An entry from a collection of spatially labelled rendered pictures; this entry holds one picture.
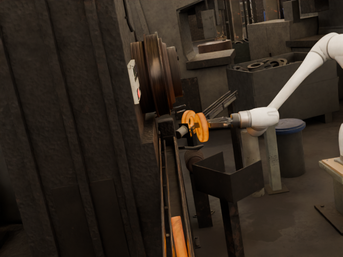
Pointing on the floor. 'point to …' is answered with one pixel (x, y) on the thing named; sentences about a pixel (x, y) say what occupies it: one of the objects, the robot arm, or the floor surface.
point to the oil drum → (215, 46)
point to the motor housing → (199, 204)
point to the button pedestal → (273, 163)
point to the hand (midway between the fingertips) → (200, 124)
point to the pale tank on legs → (244, 17)
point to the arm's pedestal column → (334, 208)
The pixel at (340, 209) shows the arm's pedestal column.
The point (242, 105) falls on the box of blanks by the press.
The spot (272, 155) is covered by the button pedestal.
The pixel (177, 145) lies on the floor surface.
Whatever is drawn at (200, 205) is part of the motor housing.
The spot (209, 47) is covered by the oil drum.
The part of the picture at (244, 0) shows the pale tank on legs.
